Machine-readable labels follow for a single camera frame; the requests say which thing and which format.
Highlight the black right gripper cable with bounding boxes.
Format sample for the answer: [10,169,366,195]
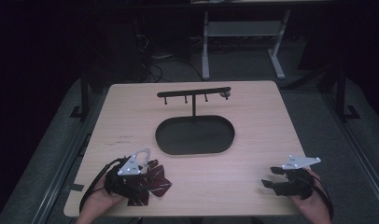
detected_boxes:
[310,172,335,219]

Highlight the person's left hand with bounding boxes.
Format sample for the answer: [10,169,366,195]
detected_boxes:
[76,181,127,224]

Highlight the white metal desk frame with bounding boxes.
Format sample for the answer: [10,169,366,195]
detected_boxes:
[201,8,292,81]

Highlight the black floor cables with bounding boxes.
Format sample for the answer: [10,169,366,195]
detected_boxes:
[133,17,204,84]

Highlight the grey tape strip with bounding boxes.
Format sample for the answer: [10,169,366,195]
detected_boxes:
[63,183,85,193]

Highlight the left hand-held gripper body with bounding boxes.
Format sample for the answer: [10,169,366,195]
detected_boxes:
[104,147,151,198]

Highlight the dark red striped cloth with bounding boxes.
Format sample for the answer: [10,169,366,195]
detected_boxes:
[126,160,174,207]

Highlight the black hook stand with tray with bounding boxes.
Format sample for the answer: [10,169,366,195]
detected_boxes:
[154,86,236,156]

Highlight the black metal stand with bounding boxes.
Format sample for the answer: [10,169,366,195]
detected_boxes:
[333,64,362,122]
[69,69,92,121]

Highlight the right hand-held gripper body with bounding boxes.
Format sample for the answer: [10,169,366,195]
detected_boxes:
[274,154,322,201]

